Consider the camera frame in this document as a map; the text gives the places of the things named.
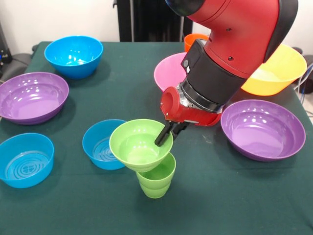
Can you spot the pink bowl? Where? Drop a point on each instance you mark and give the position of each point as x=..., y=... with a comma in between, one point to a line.
x=168, y=71

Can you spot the black equipment rack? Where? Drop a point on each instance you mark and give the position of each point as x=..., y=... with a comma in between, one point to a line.
x=5, y=56

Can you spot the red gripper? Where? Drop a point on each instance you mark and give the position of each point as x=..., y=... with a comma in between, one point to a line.
x=190, y=115

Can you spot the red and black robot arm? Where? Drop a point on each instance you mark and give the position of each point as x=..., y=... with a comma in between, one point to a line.
x=232, y=36

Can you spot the blue bowl with ringed bottom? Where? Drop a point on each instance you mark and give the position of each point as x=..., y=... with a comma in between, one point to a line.
x=97, y=147
x=24, y=159

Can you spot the dark green tablecloth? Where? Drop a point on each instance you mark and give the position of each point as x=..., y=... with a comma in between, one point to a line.
x=220, y=195

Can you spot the green cup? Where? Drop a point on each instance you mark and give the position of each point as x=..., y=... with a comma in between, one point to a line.
x=156, y=183

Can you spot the yellow-orange bowl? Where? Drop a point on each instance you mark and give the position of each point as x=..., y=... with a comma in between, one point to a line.
x=276, y=78

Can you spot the small green bowl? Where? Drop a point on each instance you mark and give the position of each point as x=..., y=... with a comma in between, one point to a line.
x=137, y=149

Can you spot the purple bowl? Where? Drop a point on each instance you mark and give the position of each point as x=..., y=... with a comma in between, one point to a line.
x=261, y=132
x=31, y=98

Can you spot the black rounded seat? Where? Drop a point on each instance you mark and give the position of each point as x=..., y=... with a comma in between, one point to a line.
x=19, y=63

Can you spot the deep smooth blue bowl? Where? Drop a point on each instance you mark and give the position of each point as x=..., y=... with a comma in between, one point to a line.
x=73, y=51

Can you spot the orange cup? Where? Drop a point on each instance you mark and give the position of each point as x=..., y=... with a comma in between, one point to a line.
x=190, y=42

